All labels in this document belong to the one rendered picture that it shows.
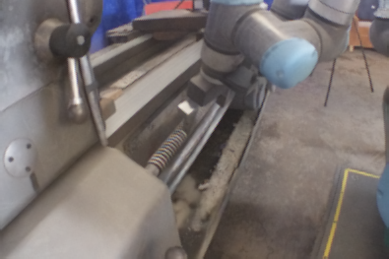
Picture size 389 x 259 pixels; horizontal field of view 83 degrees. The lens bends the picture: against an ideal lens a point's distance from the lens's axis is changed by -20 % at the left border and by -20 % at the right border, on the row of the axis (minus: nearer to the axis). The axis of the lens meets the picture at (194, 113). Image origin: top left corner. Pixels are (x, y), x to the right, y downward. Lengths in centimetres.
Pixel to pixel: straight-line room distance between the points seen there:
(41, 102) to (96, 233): 20
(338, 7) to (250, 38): 17
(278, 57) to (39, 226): 41
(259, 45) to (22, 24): 33
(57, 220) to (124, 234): 10
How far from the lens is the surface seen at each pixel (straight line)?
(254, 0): 47
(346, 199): 113
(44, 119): 40
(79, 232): 39
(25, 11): 37
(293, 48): 40
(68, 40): 34
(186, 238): 84
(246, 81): 55
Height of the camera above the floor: 109
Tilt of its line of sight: 29 degrees down
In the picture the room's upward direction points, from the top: 5 degrees counter-clockwise
